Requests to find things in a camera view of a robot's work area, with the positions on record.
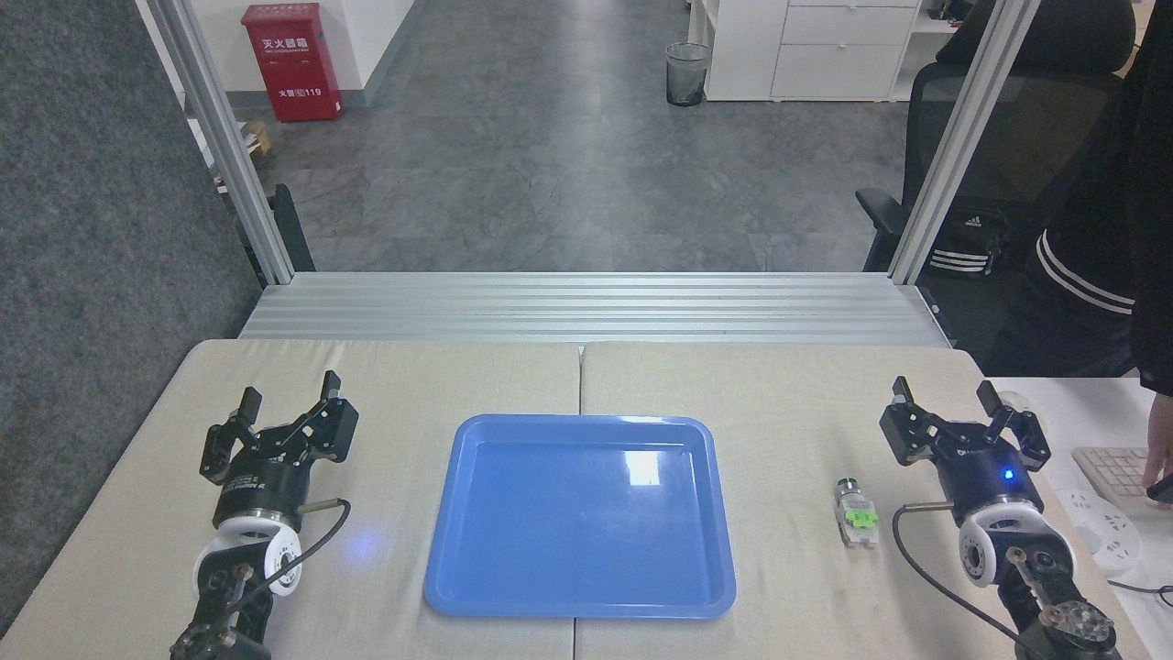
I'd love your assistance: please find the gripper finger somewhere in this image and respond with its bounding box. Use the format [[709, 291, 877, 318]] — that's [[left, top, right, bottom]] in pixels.
[[976, 379, 1053, 473], [261, 370, 360, 467], [200, 387, 269, 485], [879, 376, 959, 465]]

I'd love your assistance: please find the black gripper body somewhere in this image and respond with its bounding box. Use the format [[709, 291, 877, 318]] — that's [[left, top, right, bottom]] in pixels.
[[935, 438, 1046, 529], [213, 449, 314, 533]]

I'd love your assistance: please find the switch part with green clip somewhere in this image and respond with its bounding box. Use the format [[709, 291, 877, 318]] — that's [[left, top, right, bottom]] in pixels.
[[833, 477, 880, 549]]

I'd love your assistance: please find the blue plastic tray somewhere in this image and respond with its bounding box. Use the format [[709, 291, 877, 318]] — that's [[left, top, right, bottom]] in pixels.
[[423, 413, 738, 620]]

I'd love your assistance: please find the person's hand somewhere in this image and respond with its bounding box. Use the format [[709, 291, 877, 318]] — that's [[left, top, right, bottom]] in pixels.
[[1143, 390, 1173, 501]]

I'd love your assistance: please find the white keyboard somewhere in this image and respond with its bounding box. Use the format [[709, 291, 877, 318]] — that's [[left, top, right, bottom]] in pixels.
[[1072, 445, 1152, 508]]

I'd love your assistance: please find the white power strip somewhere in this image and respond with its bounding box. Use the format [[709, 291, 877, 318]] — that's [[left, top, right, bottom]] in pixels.
[[1054, 488, 1143, 575]]

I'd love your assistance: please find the black partition foot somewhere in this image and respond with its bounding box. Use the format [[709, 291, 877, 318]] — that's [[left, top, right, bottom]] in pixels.
[[236, 183, 317, 276]]

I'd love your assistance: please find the grey felt partition panel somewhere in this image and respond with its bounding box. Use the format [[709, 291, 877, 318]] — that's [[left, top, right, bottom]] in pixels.
[[0, 0, 267, 635]]

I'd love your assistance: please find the person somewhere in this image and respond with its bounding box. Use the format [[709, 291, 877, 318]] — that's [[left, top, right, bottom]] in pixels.
[[985, 0, 1173, 400]]

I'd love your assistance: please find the black office chair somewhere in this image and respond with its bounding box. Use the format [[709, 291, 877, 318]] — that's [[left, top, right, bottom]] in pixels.
[[855, 60, 1126, 276]]

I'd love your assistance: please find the red fire extinguisher box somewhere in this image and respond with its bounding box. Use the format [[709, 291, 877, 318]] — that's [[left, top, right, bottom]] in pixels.
[[241, 3, 344, 124]]

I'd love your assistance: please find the white drawer cabinet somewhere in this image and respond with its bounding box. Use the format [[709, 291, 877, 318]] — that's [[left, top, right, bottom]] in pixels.
[[706, 0, 922, 103]]

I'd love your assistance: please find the black mesh waste bin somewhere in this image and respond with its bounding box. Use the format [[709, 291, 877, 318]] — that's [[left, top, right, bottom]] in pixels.
[[664, 42, 712, 107]]

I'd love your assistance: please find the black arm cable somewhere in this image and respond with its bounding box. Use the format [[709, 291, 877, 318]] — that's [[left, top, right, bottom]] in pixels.
[[225, 498, 353, 615], [892, 500, 1050, 660]]

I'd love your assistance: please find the black desk cable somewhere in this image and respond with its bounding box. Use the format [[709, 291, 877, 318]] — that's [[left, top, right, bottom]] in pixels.
[[1107, 577, 1173, 608]]

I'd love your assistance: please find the silver aluminium rail platform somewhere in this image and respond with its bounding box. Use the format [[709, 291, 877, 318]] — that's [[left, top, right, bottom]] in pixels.
[[238, 271, 951, 347]]

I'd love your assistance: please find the silver aluminium post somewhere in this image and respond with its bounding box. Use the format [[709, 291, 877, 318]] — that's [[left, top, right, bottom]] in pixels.
[[137, 0, 296, 285], [887, 0, 1043, 285]]

